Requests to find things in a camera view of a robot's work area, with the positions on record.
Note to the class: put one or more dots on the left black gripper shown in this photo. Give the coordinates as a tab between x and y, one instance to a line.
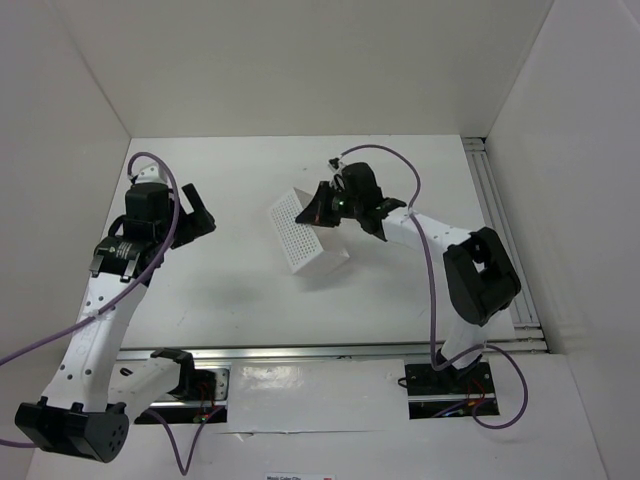
187	220

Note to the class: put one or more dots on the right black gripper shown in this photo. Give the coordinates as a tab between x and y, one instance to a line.
329	203

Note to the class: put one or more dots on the white perforated plastic bin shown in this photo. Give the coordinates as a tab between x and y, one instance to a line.
309	251

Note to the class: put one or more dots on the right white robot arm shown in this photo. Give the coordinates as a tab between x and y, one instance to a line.
480	277

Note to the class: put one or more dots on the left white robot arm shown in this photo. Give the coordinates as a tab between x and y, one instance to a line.
81	413

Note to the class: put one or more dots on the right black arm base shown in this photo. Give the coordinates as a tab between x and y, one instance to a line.
434	394

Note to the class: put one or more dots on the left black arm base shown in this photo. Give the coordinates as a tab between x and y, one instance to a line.
205	401

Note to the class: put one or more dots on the white label with text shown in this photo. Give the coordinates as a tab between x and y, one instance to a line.
297	476

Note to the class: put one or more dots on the aluminium rail front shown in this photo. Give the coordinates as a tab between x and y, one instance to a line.
310	352

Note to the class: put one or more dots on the aluminium rail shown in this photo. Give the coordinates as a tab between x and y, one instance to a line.
310	352
528	330

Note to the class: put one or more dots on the aluminium rail right side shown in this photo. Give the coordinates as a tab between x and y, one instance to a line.
528	330

